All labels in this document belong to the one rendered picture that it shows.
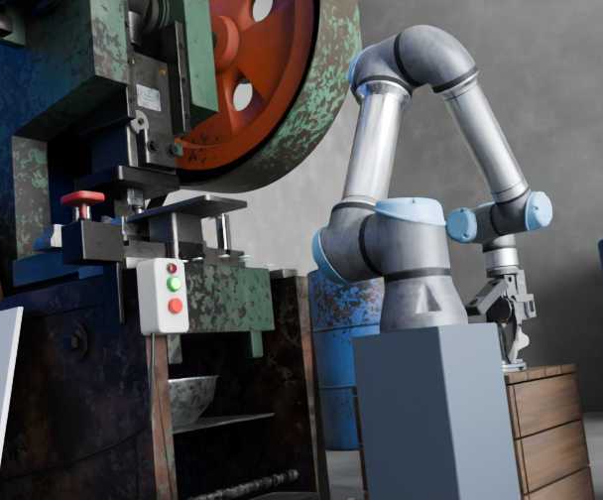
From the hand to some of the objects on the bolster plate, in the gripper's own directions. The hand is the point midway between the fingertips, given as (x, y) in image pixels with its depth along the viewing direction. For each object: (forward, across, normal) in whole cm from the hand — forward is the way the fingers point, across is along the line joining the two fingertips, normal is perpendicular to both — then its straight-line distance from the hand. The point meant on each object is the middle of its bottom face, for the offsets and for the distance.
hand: (508, 358), depth 175 cm
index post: (-32, +43, +46) cm, 71 cm away
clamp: (-32, +42, +83) cm, 98 cm away
